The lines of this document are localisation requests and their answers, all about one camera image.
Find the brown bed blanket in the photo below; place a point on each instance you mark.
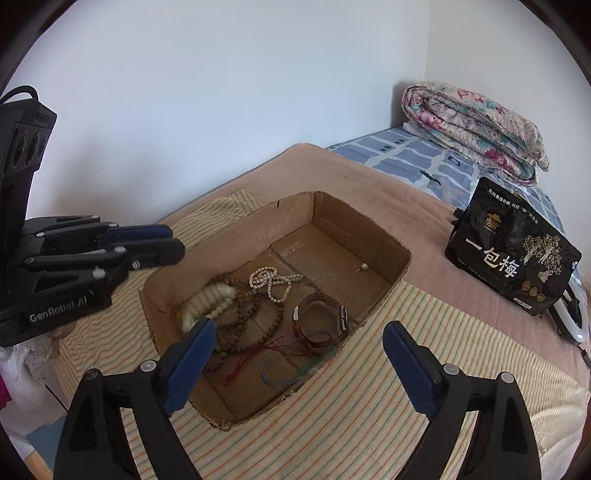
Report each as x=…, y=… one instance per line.
x=419, y=221

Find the black snack bag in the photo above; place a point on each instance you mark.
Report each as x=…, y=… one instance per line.
x=504, y=242

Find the folded floral quilt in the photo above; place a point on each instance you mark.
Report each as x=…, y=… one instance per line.
x=481, y=129

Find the brown leather strap watch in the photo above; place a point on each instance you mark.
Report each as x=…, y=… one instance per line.
x=320, y=322

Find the yellow striped blanket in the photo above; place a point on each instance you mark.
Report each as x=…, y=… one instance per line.
x=352, y=420

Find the white ring light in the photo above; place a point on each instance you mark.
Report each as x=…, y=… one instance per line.
x=570, y=315

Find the open cardboard box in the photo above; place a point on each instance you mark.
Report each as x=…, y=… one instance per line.
x=249, y=275

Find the blue checked bed sheet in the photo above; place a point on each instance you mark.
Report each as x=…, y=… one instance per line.
x=439, y=172

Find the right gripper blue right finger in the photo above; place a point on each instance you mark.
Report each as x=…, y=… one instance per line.
x=417, y=368

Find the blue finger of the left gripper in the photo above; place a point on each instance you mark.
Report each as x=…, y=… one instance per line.
x=145, y=254
x=120, y=235

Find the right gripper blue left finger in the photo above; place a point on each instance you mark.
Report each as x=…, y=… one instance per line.
x=183, y=363

